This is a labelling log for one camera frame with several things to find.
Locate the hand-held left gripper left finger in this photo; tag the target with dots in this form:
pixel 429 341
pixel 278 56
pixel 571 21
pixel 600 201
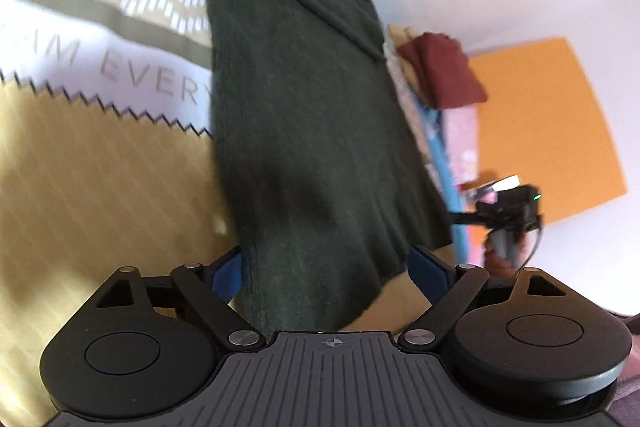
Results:
pixel 227 278

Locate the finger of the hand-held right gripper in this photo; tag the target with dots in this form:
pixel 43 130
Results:
pixel 462 218

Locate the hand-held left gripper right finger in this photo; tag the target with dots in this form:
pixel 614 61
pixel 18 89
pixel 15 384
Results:
pixel 428 274

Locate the dark green sweater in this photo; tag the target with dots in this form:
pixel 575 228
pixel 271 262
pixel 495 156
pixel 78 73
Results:
pixel 300 132

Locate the person's right hand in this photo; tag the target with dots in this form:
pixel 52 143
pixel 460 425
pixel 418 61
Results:
pixel 492 259

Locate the pink folded cloth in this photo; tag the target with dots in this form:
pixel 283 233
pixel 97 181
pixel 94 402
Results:
pixel 462 142

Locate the maroon folded garment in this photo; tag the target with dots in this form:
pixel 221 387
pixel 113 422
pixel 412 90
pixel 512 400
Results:
pixel 442 67

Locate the patterned beige bed blanket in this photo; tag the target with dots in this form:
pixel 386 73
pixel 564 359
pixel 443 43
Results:
pixel 100 187

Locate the orange wall panel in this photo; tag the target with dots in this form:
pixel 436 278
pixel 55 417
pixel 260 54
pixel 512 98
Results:
pixel 545 122

